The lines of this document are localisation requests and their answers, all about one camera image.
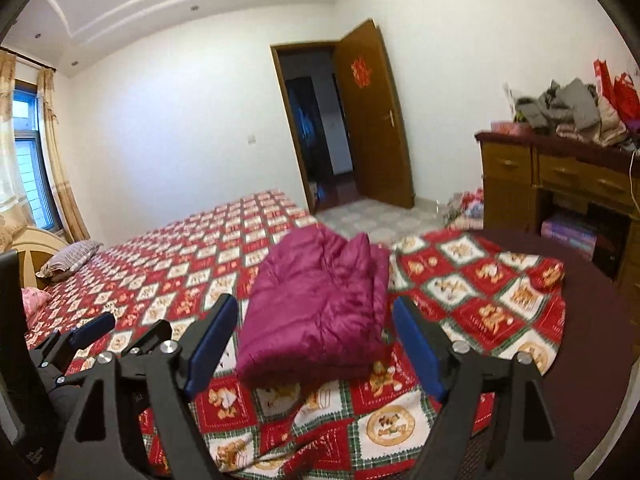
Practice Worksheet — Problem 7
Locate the magenta puffer down jacket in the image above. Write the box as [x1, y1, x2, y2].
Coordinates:
[236, 223, 390, 388]

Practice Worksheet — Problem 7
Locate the clothes heap on floor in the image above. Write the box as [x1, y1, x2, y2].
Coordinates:
[442, 188, 484, 231]

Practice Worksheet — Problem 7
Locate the grey clothes pile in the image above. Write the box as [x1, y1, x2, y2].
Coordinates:
[511, 78, 628, 148]

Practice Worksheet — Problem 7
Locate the pink floral folded quilt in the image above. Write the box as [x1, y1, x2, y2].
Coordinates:
[22, 287, 51, 321]

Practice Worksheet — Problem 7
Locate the striped grey pillow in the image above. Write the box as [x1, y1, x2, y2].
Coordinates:
[36, 240, 102, 283]

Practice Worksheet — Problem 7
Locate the cream wooden headboard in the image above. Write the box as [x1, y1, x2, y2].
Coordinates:
[10, 226, 68, 288]

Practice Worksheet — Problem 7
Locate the dark maroon mattress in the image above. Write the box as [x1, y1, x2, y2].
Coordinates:
[477, 229, 639, 479]

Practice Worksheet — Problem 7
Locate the sheer patterned curtain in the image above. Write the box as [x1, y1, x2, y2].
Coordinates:
[0, 51, 34, 252]

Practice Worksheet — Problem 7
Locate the beige floral curtain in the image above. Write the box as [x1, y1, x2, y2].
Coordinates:
[37, 68, 89, 243]

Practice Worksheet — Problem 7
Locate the red bear patchwork bedspread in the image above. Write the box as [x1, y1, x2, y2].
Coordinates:
[27, 191, 565, 479]

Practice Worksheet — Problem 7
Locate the brown wooden dresser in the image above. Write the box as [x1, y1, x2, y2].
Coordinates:
[475, 131, 639, 352]

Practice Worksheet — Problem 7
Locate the brown wooden door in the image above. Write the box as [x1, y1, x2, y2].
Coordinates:
[332, 20, 414, 209]

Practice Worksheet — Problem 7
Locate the pink box on dresser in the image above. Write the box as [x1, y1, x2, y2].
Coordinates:
[490, 122, 534, 136]

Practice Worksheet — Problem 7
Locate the red door decoration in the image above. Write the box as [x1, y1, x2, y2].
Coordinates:
[350, 56, 372, 89]

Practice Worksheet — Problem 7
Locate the red gift bag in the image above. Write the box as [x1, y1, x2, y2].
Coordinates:
[593, 58, 640, 124]

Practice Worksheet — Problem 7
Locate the window with blue frame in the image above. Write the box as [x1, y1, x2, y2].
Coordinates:
[12, 81, 62, 233]

